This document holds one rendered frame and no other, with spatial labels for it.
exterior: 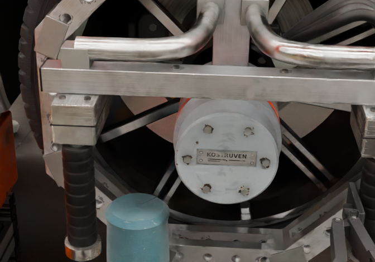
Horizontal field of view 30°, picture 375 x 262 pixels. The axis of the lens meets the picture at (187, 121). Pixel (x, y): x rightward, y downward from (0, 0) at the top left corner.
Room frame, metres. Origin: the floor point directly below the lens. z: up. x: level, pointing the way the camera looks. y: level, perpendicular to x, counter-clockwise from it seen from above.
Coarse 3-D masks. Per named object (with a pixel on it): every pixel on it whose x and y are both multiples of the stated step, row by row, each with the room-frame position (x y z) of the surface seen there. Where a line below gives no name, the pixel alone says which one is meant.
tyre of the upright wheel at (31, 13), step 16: (32, 0) 1.01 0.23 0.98; (48, 0) 1.00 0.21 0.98; (32, 16) 1.00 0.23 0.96; (32, 32) 1.00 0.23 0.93; (32, 48) 1.00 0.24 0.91; (32, 64) 1.00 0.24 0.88; (32, 80) 1.00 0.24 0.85; (32, 96) 1.00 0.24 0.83; (32, 112) 1.00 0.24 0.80; (32, 128) 1.01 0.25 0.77; (192, 224) 0.99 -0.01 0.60; (272, 224) 0.99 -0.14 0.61; (288, 224) 0.98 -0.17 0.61
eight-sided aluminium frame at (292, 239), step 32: (64, 0) 0.92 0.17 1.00; (96, 0) 0.91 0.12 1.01; (64, 32) 0.91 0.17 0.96; (96, 192) 0.91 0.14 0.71; (128, 192) 0.97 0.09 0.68; (320, 224) 0.89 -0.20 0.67; (192, 256) 0.91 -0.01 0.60; (224, 256) 0.90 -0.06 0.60; (256, 256) 0.90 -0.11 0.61; (288, 256) 0.89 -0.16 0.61
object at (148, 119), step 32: (96, 32) 1.17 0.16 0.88; (352, 32) 1.01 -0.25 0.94; (192, 64) 1.05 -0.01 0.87; (256, 64) 1.04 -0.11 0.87; (288, 64) 1.00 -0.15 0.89; (128, 128) 1.02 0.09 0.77; (288, 128) 1.01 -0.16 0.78; (320, 128) 1.19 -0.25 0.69; (96, 160) 1.00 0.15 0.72; (128, 160) 1.07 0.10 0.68; (160, 160) 1.14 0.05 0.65; (288, 160) 1.15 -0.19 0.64; (320, 160) 1.01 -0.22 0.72; (352, 160) 0.99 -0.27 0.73; (160, 192) 1.02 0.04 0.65; (192, 192) 1.07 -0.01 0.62; (288, 192) 1.04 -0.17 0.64; (320, 192) 0.98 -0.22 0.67; (224, 224) 0.99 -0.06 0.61; (256, 224) 0.98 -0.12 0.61
